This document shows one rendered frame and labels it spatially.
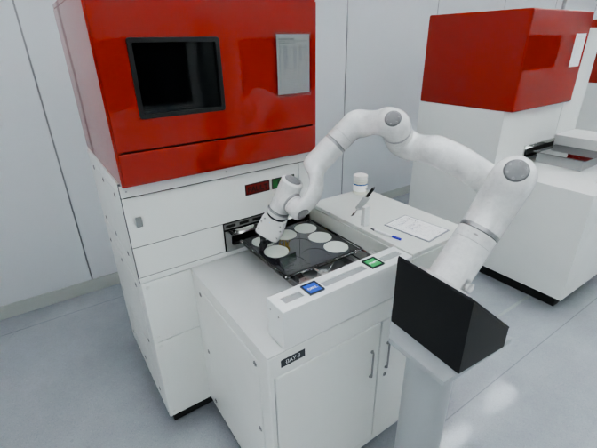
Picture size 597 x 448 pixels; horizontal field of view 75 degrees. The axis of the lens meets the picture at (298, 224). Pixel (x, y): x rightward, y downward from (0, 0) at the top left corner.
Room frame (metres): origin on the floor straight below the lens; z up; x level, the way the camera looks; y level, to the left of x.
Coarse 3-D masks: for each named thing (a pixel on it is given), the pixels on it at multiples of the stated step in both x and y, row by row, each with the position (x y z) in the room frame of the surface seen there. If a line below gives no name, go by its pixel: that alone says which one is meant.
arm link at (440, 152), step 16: (400, 144) 1.29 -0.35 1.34; (416, 144) 1.30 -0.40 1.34; (432, 144) 1.22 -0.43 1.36; (448, 144) 1.20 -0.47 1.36; (416, 160) 1.28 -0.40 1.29; (432, 160) 1.21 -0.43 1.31; (448, 160) 1.18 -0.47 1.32; (464, 160) 1.16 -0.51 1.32; (480, 160) 1.18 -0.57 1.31; (464, 176) 1.16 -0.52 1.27; (480, 176) 1.16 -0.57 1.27
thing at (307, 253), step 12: (288, 228) 1.57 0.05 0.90; (288, 240) 1.46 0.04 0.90; (300, 240) 1.46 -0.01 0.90; (336, 240) 1.45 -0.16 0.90; (288, 252) 1.35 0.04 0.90; (300, 252) 1.35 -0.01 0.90; (312, 252) 1.35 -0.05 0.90; (324, 252) 1.35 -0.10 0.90; (336, 252) 1.34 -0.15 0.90; (276, 264) 1.26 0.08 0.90; (288, 264) 1.26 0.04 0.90; (300, 264) 1.26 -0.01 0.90; (312, 264) 1.26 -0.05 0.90
